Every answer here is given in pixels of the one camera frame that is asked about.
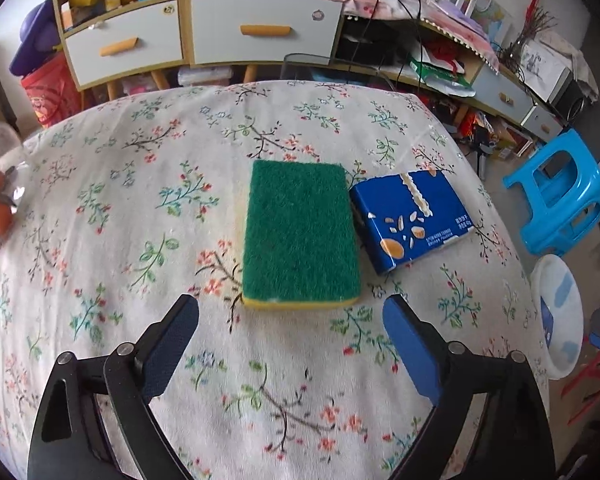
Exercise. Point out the white plastic basin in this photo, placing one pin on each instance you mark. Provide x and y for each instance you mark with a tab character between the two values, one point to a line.
567	325

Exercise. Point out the red bag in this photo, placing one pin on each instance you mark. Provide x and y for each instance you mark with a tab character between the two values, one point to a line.
50	95

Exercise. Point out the blue plastic stool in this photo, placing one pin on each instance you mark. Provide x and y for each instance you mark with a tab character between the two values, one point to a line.
585	200

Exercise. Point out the floral tablecloth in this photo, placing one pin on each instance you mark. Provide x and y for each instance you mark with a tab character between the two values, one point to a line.
105	270

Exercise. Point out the black speaker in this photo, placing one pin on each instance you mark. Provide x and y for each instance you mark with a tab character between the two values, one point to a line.
572	100

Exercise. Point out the clear plastic container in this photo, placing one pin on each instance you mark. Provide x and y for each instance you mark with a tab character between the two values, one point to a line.
204	76

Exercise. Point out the dried twigs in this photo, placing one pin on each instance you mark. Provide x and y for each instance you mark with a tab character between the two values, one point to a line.
527	35

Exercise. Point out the red plastic stool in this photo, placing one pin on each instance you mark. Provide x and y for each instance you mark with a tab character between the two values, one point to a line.
597	385

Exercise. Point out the green bag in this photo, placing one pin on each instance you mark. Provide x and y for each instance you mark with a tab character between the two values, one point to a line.
440	77

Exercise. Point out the long low wooden cabinet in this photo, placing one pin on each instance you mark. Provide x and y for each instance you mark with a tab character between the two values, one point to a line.
480	90

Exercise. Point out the wide white cabinet drawer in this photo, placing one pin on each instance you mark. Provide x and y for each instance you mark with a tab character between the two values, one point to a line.
265	30

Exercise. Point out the clear plastic bag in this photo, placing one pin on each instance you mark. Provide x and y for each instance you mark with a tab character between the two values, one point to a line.
2	145

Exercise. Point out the white printed box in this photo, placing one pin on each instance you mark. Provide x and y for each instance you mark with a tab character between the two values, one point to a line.
545	70

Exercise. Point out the small white cabinet drawer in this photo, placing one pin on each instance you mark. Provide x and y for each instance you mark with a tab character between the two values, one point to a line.
125	47

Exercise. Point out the green and yellow sponge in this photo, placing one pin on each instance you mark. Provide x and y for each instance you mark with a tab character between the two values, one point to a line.
300	230

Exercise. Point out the grey low cabinet drawer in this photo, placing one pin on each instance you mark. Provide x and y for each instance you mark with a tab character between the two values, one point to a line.
542	122
502	95

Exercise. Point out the dark blue torn box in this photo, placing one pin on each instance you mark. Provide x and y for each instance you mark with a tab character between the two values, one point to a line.
410	230

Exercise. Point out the purple bag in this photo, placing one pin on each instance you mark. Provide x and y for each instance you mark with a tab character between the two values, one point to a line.
32	42

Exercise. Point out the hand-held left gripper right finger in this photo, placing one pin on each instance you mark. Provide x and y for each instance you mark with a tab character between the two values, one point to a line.
410	347

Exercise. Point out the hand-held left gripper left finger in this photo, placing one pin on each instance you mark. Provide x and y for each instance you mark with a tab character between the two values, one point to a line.
172	342

